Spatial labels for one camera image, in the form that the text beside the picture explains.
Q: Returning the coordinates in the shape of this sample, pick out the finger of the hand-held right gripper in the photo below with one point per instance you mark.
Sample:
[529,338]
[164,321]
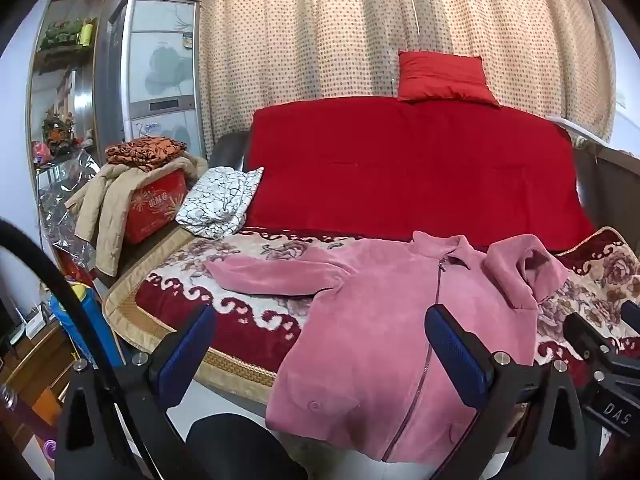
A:
[633,315]
[587,335]

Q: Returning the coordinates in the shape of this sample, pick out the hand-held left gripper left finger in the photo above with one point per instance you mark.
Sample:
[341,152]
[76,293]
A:
[182,360]

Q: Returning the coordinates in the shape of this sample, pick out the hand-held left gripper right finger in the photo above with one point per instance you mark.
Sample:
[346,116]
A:
[455,355]

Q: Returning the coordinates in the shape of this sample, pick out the pink fleece jacket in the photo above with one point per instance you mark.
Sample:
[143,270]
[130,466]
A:
[370,350]

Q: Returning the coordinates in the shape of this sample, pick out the floral red cream blanket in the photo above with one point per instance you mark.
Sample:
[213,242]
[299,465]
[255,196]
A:
[250,332]

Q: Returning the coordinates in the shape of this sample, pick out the blue bottle with yellow cap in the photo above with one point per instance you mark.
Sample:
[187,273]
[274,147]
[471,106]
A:
[95,320]

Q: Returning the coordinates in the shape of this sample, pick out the person's black trouser leg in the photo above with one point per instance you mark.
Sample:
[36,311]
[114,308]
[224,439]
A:
[235,450]

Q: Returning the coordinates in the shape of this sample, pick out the wooden low cabinet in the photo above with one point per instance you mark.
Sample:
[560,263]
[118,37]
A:
[35,360]

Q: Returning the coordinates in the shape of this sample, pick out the red cardboard box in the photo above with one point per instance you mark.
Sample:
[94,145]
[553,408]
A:
[155,205]

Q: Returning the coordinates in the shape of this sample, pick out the white black patterned cloth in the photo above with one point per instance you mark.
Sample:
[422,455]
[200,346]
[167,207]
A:
[215,200]

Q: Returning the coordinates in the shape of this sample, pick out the beige coat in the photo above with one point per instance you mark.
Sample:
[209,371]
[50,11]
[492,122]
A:
[107,200]

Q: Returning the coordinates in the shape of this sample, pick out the white flat board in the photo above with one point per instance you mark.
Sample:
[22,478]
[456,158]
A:
[585,132]

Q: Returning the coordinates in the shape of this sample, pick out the red sofa blanket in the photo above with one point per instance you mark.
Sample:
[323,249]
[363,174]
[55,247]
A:
[400,170]

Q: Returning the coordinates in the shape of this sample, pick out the silver foil sheet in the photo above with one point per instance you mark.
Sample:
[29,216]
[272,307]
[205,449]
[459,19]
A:
[65,185]

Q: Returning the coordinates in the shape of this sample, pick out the orange black patterned cloth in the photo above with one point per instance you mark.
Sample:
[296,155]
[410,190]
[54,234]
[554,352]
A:
[145,152]

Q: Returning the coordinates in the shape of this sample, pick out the orange flower arrangement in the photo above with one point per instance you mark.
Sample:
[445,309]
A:
[57,132]

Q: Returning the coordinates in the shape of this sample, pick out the red pillow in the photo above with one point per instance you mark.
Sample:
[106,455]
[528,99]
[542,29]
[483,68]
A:
[440,77]

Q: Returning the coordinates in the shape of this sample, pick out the silver standing air conditioner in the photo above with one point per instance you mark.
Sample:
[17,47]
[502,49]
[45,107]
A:
[160,75]

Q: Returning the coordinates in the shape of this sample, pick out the wooden shelf cabinet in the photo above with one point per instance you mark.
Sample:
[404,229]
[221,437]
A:
[60,80]

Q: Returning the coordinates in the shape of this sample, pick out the cream dotted curtain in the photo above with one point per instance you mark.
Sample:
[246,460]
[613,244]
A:
[310,35]

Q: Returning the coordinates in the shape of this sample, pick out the green plant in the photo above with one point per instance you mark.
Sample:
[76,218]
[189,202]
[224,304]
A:
[60,32]

